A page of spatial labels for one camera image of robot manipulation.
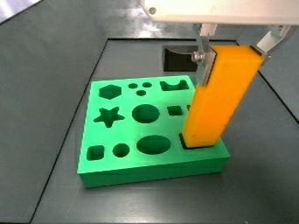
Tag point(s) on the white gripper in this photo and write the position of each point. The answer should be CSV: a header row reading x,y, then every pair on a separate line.
x,y
276,13

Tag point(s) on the yellow rectangular block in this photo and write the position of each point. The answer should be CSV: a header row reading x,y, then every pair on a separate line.
x,y
215,100

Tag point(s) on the black curved fixture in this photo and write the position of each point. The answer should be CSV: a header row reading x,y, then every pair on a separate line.
x,y
178,58

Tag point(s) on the green shape sorting board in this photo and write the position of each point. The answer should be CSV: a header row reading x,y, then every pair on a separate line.
x,y
132,141

